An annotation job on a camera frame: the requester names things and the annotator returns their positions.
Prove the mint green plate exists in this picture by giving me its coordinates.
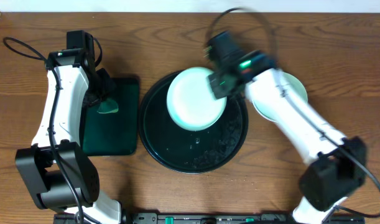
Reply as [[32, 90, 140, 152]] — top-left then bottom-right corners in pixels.
[[253, 72, 308, 122], [166, 67, 227, 131]]

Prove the green scrubbing sponge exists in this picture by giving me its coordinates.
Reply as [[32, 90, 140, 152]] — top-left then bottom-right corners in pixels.
[[97, 98, 119, 114]]

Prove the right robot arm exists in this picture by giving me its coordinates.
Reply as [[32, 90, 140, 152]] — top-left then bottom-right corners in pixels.
[[206, 31, 366, 223]]

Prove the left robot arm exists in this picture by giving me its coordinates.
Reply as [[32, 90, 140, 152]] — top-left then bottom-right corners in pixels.
[[15, 30, 123, 223]]

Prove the round black tray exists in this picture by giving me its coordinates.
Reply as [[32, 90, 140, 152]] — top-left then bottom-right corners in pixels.
[[138, 70, 249, 174]]

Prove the rectangular black water tray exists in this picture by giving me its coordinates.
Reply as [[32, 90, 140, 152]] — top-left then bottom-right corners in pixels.
[[80, 77, 139, 156]]

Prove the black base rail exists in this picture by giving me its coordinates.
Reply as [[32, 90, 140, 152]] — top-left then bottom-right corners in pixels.
[[53, 213, 366, 224]]

